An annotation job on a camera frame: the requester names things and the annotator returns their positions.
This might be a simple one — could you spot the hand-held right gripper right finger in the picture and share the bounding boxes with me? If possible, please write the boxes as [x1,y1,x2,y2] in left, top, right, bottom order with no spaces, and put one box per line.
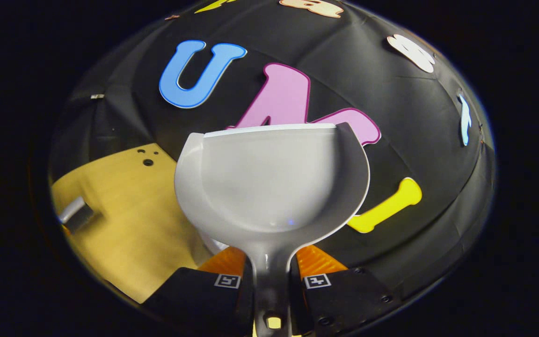
[291,244,394,335]

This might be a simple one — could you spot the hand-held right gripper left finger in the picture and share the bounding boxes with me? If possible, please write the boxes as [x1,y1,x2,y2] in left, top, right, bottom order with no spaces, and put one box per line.
[141,247,254,335]

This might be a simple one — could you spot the white ribbed garbage bin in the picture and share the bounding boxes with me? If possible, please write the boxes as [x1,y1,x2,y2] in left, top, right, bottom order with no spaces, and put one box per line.
[202,229,230,256]

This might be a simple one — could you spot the grey plastic dustpan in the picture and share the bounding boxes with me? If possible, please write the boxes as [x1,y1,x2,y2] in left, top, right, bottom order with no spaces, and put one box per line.
[174,123,371,337]

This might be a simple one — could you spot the small broom with grey handle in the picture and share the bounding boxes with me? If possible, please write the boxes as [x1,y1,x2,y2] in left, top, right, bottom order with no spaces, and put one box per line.
[58,197,95,234]

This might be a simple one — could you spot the wooden desktop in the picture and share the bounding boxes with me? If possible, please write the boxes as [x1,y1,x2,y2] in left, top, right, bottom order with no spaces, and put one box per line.
[51,143,214,304]

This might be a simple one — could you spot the black backdrop cloth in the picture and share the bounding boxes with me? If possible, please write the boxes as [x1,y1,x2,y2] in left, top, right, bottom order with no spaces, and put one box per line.
[50,0,497,300]

